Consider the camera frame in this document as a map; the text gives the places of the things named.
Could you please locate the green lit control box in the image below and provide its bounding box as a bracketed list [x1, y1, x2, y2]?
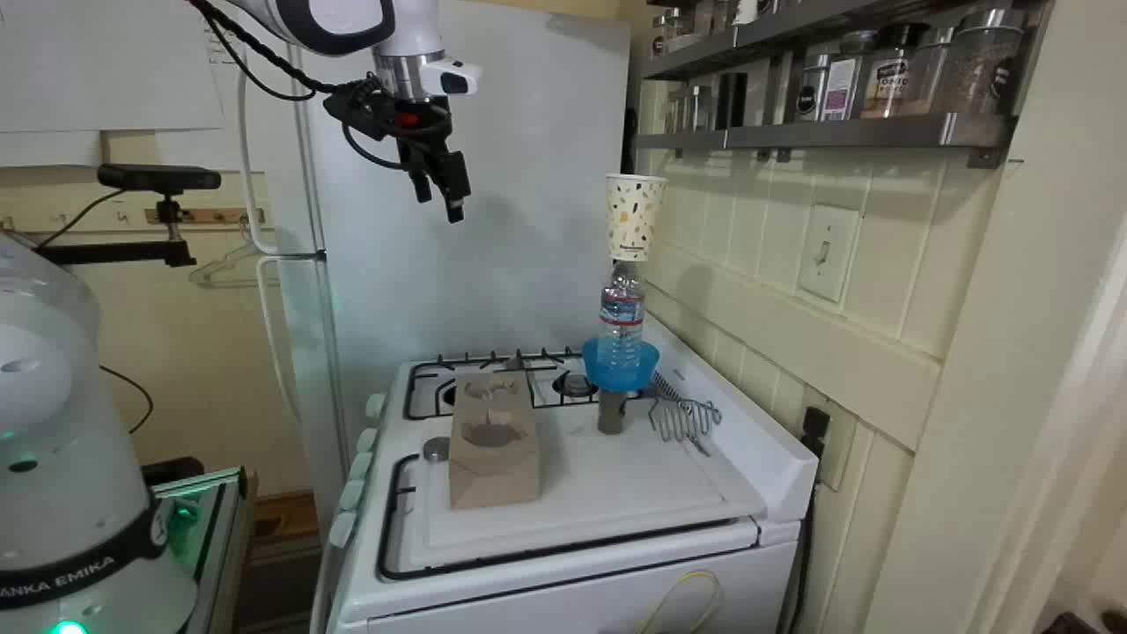
[156, 470, 258, 634]

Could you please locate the metal wire whisk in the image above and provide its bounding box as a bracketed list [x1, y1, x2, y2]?
[647, 382, 720, 446]

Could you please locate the black wall plug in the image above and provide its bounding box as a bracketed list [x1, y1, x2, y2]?
[798, 406, 832, 459]

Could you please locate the blue plastic funnel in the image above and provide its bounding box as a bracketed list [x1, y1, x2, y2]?
[582, 338, 657, 393]

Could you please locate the white light switch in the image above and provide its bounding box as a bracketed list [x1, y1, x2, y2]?
[798, 204, 858, 303]

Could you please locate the dotted paper cup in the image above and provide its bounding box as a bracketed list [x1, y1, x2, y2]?
[610, 174, 666, 263]

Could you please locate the grey wall spice shelf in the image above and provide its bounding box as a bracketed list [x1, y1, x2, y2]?
[637, 0, 1052, 169]

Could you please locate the spice jar purple label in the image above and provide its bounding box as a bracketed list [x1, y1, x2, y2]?
[821, 57, 858, 119]

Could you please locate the white refrigerator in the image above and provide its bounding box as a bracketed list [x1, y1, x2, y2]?
[253, 0, 629, 501]

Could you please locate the clear water bottle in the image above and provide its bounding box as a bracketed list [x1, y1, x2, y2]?
[598, 263, 645, 338]

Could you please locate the black camera on stand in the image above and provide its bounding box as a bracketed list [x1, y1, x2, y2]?
[33, 163, 223, 266]

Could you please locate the white gas stove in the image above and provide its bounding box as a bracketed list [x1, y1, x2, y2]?
[309, 338, 818, 634]

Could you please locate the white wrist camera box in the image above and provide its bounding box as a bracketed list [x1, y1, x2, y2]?
[422, 59, 477, 100]

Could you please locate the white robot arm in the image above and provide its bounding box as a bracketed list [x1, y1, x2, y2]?
[0, 0, 477, 634]

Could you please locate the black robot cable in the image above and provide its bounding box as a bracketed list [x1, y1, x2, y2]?
[190, 0, 408, 174]

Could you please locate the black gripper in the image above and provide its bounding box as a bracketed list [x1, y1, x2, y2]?
[322, 77, 473, 221]

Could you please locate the glass spice jar right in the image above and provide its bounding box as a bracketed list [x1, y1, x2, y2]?
[939, 8, 1024, 115]

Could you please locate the grey spice bottle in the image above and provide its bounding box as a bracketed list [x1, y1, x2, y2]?
[598, 393, 628, 436]

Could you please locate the brown cardboard box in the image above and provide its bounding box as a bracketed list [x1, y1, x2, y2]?
[447, 370, 543, 511]

